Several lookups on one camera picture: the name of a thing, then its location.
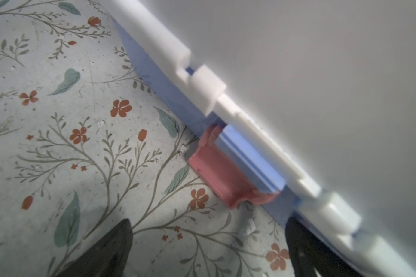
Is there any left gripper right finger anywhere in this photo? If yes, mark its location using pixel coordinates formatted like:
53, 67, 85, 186
285, 217, 360, 277

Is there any white blue plastic toolbox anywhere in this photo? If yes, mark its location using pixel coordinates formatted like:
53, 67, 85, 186
102, 1, 416, 277

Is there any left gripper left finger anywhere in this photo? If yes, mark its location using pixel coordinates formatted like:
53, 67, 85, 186
58, 219, 133, 277

